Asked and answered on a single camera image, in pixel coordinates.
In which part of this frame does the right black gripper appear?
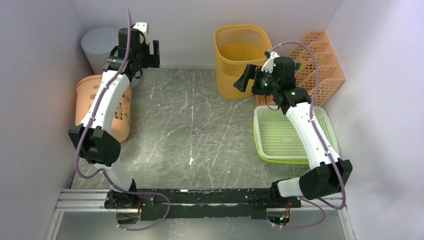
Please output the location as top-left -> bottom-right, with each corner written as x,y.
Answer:
233,63 -> 280,96

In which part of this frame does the large grey plastic bucket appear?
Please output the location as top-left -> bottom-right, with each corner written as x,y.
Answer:
80,26 -> 144,91

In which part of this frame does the orange plastic bucket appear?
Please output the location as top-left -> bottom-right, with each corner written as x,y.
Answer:
74,74 -> 132,143

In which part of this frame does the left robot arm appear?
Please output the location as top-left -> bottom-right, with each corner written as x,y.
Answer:
68,22 -> 161,209

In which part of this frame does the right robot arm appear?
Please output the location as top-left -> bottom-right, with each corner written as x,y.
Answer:
233,56 -> 353,207

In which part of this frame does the yellow mesh waste basket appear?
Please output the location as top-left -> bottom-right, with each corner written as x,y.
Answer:
214,24 -> 272,100

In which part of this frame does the light green plastic basket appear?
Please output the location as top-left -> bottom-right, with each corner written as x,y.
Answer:
253,104 -> 340,165

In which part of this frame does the orange plastic file organizer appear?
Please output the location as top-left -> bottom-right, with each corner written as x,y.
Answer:
255,30 -> 346,108

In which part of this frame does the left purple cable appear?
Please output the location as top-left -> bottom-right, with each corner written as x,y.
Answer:
74,7 -> 172,232

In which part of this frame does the purple cable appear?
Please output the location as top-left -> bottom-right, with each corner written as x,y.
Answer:
74,7 -> 172,232
269,41 -> 347,231

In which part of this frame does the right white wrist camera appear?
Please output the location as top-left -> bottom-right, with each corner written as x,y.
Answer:
261,51 -> 280,74

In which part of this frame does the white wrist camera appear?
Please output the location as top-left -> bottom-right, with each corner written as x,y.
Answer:
261,51 -> 280,74
132,22 -> 149,45

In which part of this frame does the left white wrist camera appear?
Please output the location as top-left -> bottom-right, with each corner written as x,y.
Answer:
132,22 -> 149,45

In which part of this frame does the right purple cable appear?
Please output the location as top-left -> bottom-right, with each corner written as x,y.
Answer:
269,41 -> 347,231

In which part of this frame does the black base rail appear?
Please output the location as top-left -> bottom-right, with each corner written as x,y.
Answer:
102,188 -> 302,221

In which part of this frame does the aluminium frame rail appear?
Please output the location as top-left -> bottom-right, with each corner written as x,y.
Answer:
46,189 -> 355,240

